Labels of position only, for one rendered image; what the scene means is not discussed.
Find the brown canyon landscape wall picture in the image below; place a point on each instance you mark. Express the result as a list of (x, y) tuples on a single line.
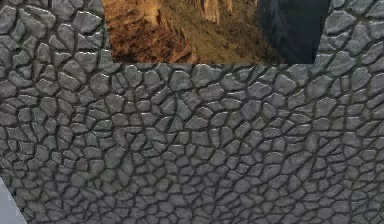
[(206, 33)]

